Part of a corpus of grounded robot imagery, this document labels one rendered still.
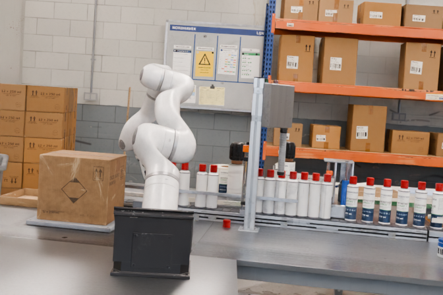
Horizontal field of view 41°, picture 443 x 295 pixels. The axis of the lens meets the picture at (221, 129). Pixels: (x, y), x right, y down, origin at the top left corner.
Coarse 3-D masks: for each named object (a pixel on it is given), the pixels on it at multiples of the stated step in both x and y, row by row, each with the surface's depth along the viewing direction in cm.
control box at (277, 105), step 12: (264, 84) 255; (276, 84) 255; (264, 96) 255; (276, 96) 255; (288, 96) 262; (264, 108) 255; (276, 108) 256; (288, 108) 262; (264, 120) 255; (276, 120) 257; (288, 120) 263
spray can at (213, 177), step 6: (210, 168) 275; (216, 168) 275; (210, 174) 274; (216, 174) 274; (210, 180) 274; (216, 180) 274; (210, 186) 274; (216, 186) 275; (210, 198) 274; (216, 198) 275; (210, 204) 274; (216, 204) 276
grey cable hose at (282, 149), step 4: (280, 128) 260; (284, 128) 259; (280, 132) 260; (284, 132) 259; (280, 136) 260; (284, 136) 259; (280, 140) 260; (284, 140) 259; (280, 144) 260; (284, 144) 260; (280, 148) 260; (284, 148) 260; (280, 152) 260; (284, 152) 260; (280, 156) 260; (284, 156) 260; (280, 160) 260; (284, 160) 261; (280, 164) 260; (284, 164) 260; (280, 168) 260; (284, 168) 261; (280, 172) 260; (284, 172) 261
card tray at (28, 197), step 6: (12, 192) 290; (18, 192) 297; (24, 192) 303; (30, 192) 303; (36, 192) 302; (0, 198) 278; (6, 198) 277; (12, 198) 277; (18, 198) 277; (24, 198) 276; (30, 198) 296; (36, 198) 297; (0, 204) 278; (6, 204) 278; (12, 204) 277; (18, 204) 277; (24, 204) 276; (30, 204) 276; (36, 204) 275
